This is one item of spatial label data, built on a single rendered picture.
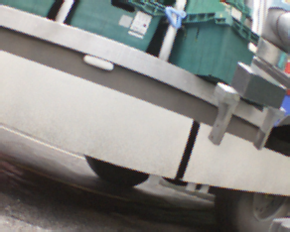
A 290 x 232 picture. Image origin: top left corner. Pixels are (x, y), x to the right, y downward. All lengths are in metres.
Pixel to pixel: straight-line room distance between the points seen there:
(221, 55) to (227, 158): 0.41
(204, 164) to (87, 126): 0.46
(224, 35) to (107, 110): 0.46
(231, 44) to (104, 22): 0.45
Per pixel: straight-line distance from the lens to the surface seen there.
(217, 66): 1.27
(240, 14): 1.77
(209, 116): 1.39
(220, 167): 1.45
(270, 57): 0.68
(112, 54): 1.16
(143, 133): 1.23
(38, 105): 1.08
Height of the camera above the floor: 0.38
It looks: 5 degrees up
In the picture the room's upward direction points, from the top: 17 degrees clockwise
